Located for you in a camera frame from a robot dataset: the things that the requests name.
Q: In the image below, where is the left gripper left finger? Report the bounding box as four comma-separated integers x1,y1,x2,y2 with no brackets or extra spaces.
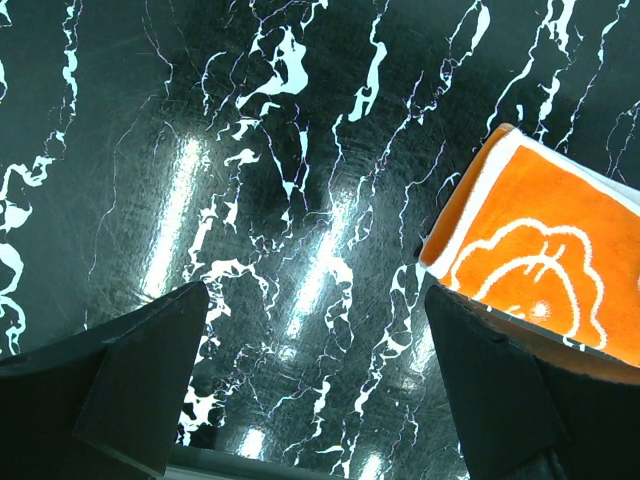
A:
1,282,208,479

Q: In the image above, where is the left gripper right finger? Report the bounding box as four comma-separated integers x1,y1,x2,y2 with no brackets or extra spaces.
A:
425,285,639,479

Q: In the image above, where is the orange white patterned towel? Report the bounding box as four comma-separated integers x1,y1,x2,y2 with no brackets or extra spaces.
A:
419,124,639,366

